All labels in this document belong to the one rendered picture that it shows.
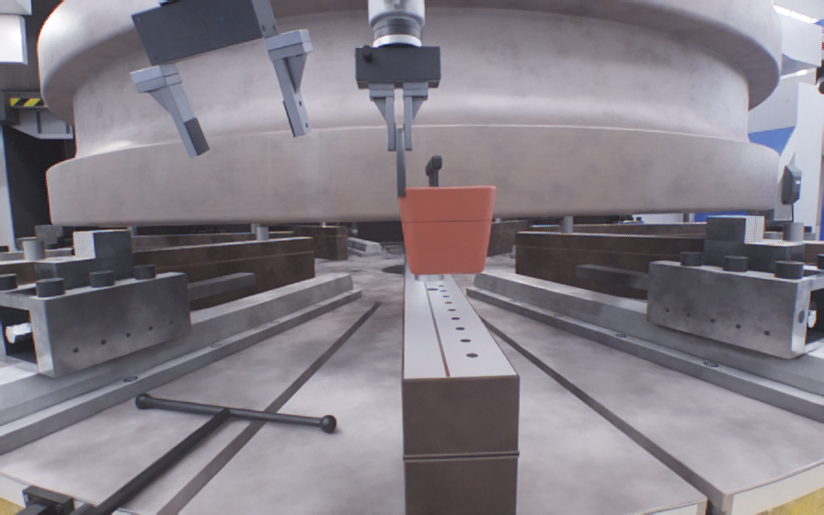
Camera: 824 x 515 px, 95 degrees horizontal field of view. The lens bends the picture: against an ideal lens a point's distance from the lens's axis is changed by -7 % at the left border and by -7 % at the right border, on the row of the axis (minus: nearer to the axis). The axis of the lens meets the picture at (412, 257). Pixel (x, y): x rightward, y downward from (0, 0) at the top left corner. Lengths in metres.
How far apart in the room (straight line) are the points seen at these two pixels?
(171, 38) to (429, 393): 0.47
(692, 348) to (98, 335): 1.88
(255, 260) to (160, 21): 2.36
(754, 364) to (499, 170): 0.98
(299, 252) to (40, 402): 1.85
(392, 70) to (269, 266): 2.29
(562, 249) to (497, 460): 2.40
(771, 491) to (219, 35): 1.25
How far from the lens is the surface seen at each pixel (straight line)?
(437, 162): 0.60
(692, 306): 1.56
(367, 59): 0.66
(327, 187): 1.22
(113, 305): 1.46
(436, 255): 0.58
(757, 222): 1.65
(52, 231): 3.59
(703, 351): 1.67
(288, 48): 0.47
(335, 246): 4.58
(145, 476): 1.09
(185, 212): 1.48
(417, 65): 0.67
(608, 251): 2.76
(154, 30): 0.52
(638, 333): 1.80
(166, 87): 0.54
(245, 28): 0.47
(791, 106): 7.19
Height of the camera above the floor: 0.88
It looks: 7 degrees down
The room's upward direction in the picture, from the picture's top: 1 degrees counter-clockwise
